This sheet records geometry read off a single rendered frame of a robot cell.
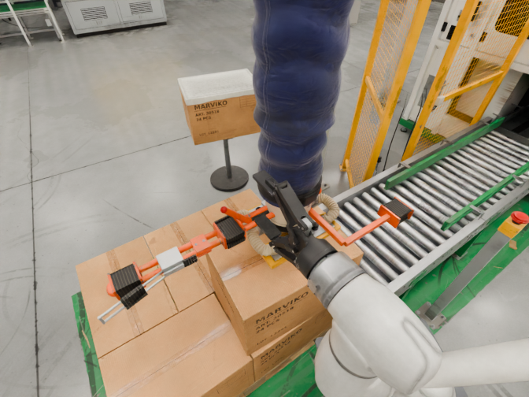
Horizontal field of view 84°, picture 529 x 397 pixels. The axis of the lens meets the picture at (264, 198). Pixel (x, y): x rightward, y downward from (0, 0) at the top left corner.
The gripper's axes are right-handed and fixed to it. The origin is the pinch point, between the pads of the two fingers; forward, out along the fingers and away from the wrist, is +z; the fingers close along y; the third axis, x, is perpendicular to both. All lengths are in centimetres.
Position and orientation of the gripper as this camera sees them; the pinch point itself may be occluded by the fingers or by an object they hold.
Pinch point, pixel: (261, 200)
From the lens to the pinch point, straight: 64.7
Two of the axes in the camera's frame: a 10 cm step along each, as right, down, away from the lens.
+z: -5.6, -5.9, 5.9
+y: 0.0, 7.1, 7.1
